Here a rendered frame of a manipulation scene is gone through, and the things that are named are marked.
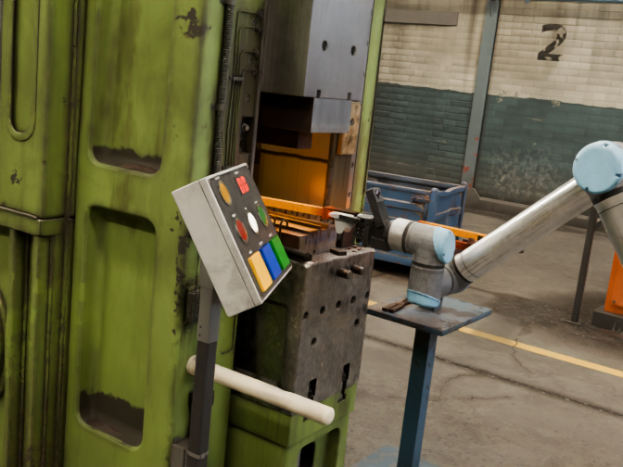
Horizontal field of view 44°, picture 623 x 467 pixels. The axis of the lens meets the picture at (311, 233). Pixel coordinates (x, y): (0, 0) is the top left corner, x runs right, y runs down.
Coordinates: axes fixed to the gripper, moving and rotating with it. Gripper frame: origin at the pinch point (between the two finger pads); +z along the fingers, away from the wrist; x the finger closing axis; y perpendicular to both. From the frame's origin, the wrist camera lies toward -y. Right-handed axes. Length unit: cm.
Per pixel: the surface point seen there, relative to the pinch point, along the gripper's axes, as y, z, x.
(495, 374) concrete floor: 104, 7, 193
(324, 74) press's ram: -38.4, 3.4, -9.1
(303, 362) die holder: 42.2, -3.6, -12.4
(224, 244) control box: -3, -19, -71
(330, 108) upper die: -29.2, 3.3, -3.9
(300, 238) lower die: 7.3, 2.8, -11.8
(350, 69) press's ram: -40.6, 3.5, 4.6
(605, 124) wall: -23, 108, 748
